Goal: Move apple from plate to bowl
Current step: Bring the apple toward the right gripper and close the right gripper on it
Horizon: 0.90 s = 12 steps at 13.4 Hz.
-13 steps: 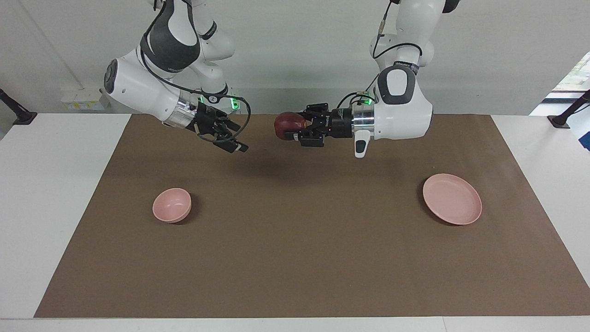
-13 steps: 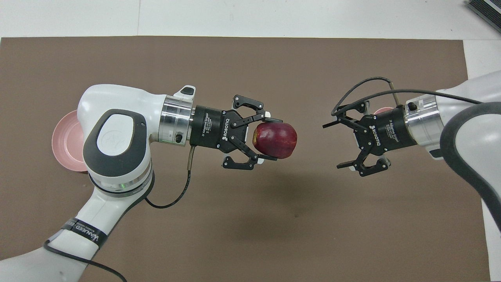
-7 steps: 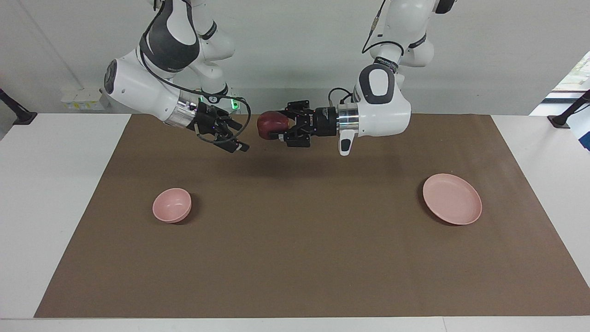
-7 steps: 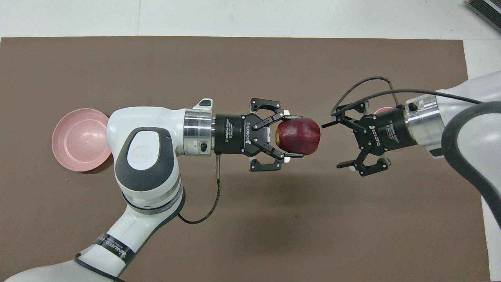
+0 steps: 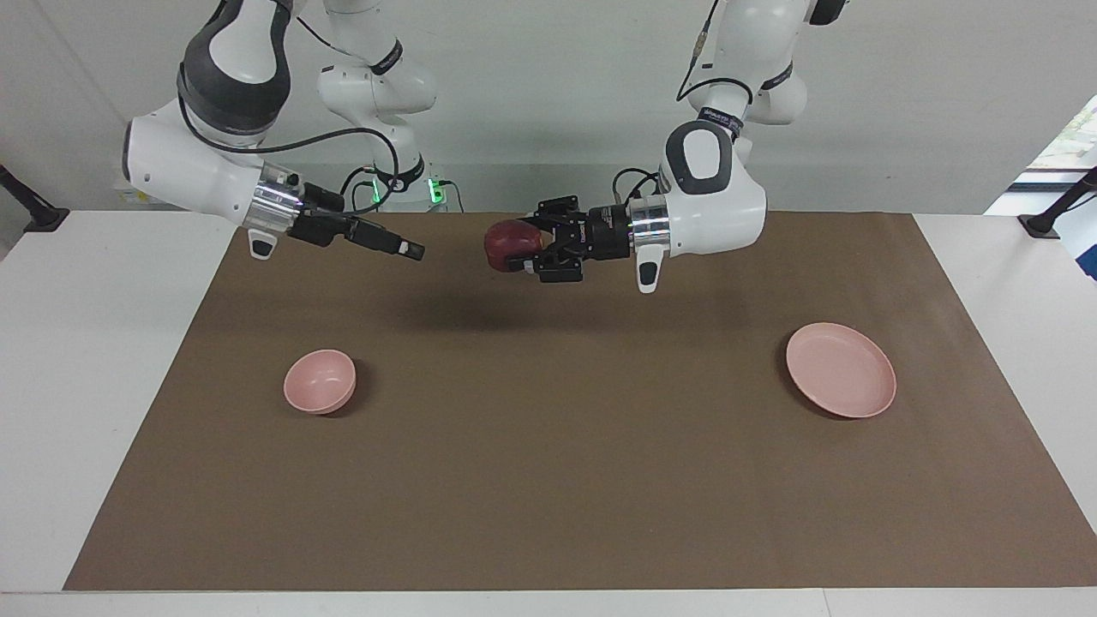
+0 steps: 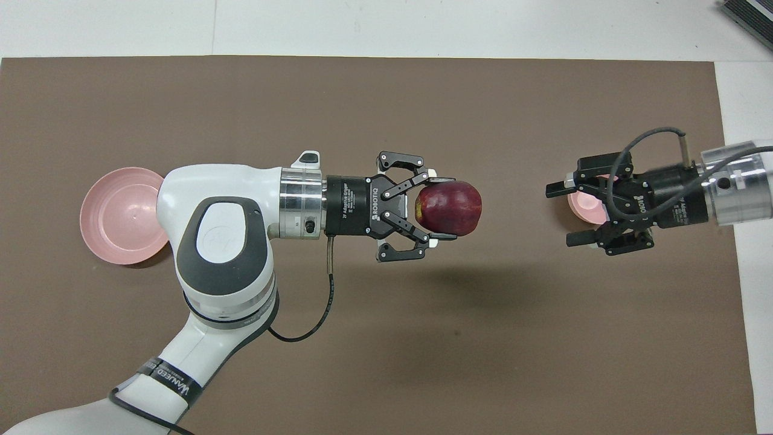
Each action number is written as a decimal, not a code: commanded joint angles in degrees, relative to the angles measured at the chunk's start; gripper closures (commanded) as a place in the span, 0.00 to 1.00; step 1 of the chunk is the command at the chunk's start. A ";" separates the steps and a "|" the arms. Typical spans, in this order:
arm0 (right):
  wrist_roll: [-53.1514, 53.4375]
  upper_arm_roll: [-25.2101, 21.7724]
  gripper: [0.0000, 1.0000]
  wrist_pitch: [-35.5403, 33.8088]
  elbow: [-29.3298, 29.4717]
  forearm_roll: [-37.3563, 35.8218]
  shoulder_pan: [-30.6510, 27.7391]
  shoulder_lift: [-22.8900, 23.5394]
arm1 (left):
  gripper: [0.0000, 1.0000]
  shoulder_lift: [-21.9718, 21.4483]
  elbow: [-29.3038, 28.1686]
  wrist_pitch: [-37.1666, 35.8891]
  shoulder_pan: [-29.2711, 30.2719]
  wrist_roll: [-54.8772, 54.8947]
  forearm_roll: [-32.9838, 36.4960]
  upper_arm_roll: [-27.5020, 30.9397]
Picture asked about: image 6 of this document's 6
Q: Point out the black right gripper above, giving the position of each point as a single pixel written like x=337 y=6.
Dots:
x=670 y=196

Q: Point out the pink bowl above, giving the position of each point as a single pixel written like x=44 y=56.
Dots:
x=583 y=206

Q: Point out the brown table mat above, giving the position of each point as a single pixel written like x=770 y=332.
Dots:
x=423 y=338

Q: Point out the dark red apple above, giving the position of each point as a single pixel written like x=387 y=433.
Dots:
x=453 y=208

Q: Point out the grey ribbed device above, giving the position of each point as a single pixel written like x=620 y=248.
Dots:
x=752 y=12

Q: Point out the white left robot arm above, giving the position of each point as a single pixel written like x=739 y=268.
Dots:
x=229 y=241

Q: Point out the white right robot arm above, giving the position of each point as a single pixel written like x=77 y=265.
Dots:
x=740 y=184

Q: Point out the pink plate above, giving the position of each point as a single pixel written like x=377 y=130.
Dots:
x=118 y=217

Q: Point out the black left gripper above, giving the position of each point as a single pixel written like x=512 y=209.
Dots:
x=350 y=205

